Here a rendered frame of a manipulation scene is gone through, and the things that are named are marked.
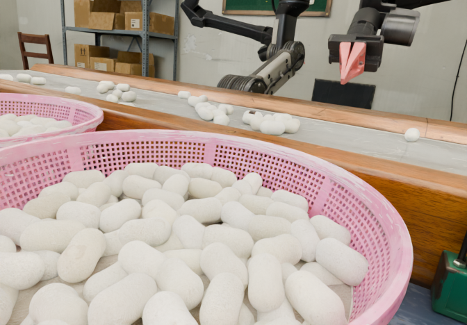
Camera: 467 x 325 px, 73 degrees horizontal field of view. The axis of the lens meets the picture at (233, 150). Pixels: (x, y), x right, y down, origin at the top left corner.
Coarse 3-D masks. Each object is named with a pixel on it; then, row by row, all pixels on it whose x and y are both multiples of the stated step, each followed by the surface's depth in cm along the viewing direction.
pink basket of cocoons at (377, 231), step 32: (0, 160) 22; (32, 160) 24; (64, 160) 26; (96, 160) 28; (128, 160) 30; (160, 160) 32; (256, 160) 31; (288, 160) 29; (320, 160) 27; (0, 192) 21; (32, 192) 24; (320, 192) 26; (352, 192) 23; (352, 224) 22; (384, 224) 18; (384, 256) 16; (384, 288) 13; (352, 320) 15; (384, 320) 10
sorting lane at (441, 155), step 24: (0, 72) 96; (24, 72) 102; (96, 96) 68; (144, 96) 75; (168, 96) 79; (240, 120) 56; (312, 120) 63; (336, 144) 45; (360, 144) 47; (384, 144) 48; (408, 144) 50; (432, 144) 51; (456, 144) 53; (432, 168) 38; (456, 168) 39
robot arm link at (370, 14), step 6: (360, 12) 66; (366, 12) 65; (372, 12) 65; (378, 12) 66; (384, 12) 66; (354, 18) 66; (360, 18) 65; (366, 18) 64; (372, 18) 64; (378, 18) 65; (384, 18) 65; (372, 24) 64; (378, 24) 65; (384, 24) 64
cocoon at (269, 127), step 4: (268, 120) 47; (264, 124) 46; (268, 124) 46; (272, 124) 46; (276, 124) 46; (280, 124) 47; (260, 128) 47; (264, 128) 46; (268, 128) 46; (272, 128) 46; (276, 128) 46; (280, 128) 46; (284, 128) 47; (264, 132) 46; (268, 132) 46; (272, 132) 46; (276, 132) 47; (280, 132) 47
